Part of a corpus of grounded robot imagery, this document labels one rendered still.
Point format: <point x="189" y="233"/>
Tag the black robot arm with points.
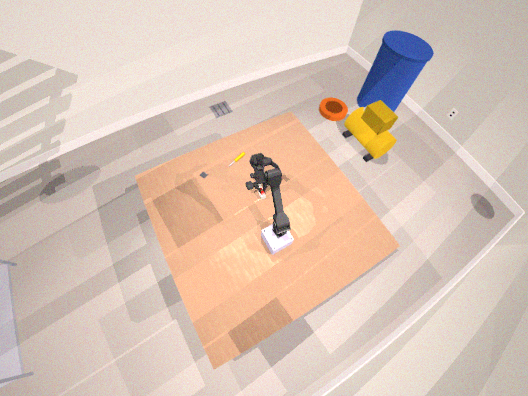
<point x="273" y="177"/>

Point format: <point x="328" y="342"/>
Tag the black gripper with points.
<point x="259" y="180"/>

